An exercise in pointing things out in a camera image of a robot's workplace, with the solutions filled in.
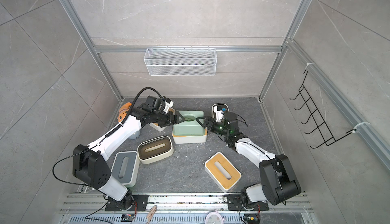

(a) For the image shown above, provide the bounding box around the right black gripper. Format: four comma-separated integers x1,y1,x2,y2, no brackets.
198,117,231,138

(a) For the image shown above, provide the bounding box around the small bamboo lid tissue box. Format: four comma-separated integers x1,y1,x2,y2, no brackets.
149,106,176,132

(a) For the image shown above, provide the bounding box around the green tissue box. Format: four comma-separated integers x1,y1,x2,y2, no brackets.
173,110,205,136

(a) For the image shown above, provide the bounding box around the large bamboo lid tissue box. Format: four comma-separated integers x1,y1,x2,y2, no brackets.
172,129,208,144

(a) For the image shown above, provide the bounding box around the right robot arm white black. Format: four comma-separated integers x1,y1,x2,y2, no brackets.
196,112,302,206

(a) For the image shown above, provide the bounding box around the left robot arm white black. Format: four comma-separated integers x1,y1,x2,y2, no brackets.
73,96,185,202

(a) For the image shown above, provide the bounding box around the front bamboo lid tissue box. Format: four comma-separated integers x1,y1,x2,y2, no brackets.
204,152,242,193

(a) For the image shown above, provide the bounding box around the grey lid white tissue box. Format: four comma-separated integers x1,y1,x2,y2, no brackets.
111,151,140,188

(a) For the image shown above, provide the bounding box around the cream box dark lid back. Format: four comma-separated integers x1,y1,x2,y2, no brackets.
211,103,230,119

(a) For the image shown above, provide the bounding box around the cream box dark lid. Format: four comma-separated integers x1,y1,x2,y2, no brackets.
211,103,230,119
137,136,174,165

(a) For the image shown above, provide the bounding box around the cream box dark lid left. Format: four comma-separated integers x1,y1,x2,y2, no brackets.
137,136,174,165

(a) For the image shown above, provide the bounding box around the small grey alarm clock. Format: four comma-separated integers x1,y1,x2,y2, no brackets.
128,129,141,140

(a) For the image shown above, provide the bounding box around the orange plush toy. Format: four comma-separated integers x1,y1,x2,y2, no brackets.
117,102,132,123

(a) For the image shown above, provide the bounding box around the pink round object front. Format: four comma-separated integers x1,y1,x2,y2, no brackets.
205,211,224,224

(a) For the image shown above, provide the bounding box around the small circuit board front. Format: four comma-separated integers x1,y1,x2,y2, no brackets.
120,214,136,223

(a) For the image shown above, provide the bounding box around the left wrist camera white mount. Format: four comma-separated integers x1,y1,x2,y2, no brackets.
161,98,174,113

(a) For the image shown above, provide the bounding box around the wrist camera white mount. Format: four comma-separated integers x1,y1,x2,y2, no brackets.
161,98,174,113
213,106,228,122

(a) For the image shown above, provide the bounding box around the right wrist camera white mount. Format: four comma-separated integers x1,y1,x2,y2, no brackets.
213,106,228,122

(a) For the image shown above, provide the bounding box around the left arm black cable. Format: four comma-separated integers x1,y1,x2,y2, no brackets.
120,86,164,124

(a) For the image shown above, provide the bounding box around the white wire mesh basket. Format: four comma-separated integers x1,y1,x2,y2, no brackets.
144,47,217,76

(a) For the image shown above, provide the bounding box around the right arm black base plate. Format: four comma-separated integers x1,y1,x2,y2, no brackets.
223,194,269,211

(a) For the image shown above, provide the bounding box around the wooden brush handle front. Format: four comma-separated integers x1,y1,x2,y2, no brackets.
146,205,157,224

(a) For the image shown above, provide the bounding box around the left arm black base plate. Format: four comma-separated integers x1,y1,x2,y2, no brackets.
105,195,149,211

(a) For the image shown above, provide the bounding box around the black wire hook rack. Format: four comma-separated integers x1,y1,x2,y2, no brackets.
289,69,356,149

